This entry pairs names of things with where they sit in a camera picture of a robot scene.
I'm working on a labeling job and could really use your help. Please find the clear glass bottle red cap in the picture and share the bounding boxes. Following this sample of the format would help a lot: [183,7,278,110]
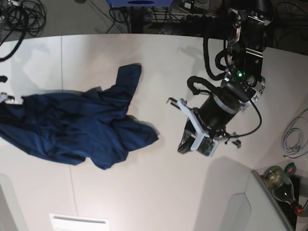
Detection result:
[263,166,304,216]

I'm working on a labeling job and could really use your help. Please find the light blue coiled cable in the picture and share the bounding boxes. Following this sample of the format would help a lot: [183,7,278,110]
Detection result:
[282,114,308,159]

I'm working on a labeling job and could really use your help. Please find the green tape roll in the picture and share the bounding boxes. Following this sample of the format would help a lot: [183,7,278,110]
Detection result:
[284,162,296,176]

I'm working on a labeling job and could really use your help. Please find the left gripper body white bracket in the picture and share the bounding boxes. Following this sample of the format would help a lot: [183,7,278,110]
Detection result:
[167,97,242,157]

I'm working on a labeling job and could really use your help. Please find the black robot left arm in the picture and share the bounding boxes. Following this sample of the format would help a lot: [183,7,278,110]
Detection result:
[168,0,273,157]

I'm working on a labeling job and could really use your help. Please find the black coiled floor cables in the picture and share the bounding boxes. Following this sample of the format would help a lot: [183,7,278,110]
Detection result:
[0,0,47,37]

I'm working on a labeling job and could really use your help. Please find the blue plastic crate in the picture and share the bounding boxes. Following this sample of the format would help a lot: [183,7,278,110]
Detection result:
[107,0,173,7]

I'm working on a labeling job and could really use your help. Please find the black power strip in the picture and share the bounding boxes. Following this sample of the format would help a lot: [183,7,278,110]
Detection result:
[185,14,231,24]

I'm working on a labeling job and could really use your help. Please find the black table leg post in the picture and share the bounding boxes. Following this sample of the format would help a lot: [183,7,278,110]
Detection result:
[130,7,145,34]

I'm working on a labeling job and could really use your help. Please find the dark blue t-shirt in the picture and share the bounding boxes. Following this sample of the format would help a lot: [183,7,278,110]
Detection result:
[0,64,158,170]

